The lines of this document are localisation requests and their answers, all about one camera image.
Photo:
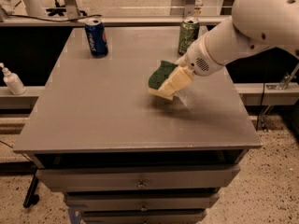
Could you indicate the grey drawer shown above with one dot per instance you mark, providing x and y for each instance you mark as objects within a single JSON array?
[
  {"x": 141, "y": 201},
  {"x": 139, "y": 178},
  {"x": 148, "y": 217}
]

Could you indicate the bottom grey drawer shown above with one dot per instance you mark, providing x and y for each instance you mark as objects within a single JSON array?
[{"x": 148, "y": 217}]

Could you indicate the white pump bottle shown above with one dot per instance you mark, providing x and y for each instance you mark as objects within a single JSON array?
[{"x": 12, "y": 81}]

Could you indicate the blue pepsi can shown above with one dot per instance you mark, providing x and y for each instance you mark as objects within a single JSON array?
[{"x": 95, "y": 32}]

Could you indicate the top grey drawer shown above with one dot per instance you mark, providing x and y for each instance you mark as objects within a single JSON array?
[{"x": 139, "y": 178}]

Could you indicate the grey drawer cabinet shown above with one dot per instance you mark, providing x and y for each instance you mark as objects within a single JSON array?
[{"x": 98, "y": 113}]

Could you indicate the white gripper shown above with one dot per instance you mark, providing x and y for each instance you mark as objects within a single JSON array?
[{"x": 196, "y": 58}]

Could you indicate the green and yellow sponge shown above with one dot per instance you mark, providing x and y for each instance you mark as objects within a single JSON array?
[{"x": 157, "y": 79}]

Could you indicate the black office chair base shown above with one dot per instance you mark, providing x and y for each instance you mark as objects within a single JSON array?
[{"x": 69, "y": 9}]

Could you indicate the middle grey drawer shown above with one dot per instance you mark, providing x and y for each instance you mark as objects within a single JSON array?
[{"x": 141, "y": 201}]

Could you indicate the green soda can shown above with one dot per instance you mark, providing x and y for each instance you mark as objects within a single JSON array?
[{"x": 188, "y": 33}]

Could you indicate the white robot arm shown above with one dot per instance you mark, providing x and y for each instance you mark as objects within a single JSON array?
[{"x": 253, "y": 27}]

